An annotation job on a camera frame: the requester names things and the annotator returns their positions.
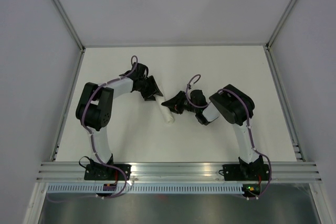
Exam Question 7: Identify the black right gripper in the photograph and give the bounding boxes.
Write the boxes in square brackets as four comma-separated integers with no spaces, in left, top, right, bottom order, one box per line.
[162,91,198,115]

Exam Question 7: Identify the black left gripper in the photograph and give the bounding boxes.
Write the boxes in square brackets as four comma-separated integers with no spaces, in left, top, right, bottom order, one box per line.
[137,76,163,102]

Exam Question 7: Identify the white cloth napkin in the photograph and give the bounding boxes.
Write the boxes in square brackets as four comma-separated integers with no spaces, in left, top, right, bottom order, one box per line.
[155,84,175,124]

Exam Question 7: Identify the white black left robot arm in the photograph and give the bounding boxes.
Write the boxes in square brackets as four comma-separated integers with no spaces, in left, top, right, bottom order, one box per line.
[76,62,163,182]

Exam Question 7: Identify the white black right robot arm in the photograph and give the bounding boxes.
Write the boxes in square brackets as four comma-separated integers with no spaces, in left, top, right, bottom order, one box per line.
[161,84,269,181]

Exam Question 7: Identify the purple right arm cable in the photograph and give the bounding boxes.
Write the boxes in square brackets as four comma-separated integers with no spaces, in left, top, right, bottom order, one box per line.
[185,74,271,200]

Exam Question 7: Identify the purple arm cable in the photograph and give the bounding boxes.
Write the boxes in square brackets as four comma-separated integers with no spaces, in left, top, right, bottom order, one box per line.
[185,74,271,200]
[47,55,140,204]

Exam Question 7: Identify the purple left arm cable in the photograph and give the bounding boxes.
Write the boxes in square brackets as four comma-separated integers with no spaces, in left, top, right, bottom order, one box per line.
[47,55,140,204]

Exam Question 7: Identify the aluminium back frame rail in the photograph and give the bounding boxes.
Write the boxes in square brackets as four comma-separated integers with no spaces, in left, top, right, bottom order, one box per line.
[85,42,267,48]

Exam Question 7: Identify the aluminium frame rail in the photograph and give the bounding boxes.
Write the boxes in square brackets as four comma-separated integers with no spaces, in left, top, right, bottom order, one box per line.
[85,42,267,48]
[35,162,322,184]

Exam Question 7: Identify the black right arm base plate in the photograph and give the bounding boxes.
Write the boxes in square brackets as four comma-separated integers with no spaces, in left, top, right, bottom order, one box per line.
[218,164,270,181]

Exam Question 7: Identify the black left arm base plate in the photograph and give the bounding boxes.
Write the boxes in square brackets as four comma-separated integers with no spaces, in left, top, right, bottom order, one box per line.
[84,163,131,181]

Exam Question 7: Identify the aluminium right frame post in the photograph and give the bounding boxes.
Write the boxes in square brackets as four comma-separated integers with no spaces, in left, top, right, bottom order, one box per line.
[264,0,298,50]

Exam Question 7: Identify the aluminium frame post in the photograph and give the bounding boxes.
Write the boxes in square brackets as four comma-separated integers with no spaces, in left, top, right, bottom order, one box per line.
[51,0,85,52]
[264,0,298,50]

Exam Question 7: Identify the aluminium front frame rail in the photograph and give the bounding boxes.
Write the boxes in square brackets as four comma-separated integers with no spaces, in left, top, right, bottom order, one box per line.
[35,162,322,184]

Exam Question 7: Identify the white slotted cable duct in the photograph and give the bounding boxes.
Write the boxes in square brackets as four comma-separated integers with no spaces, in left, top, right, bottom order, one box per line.
[47,183,243,194]

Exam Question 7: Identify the aluminium left frame post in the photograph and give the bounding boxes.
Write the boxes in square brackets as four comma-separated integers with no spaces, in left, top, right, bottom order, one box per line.
[51,0,85,52]

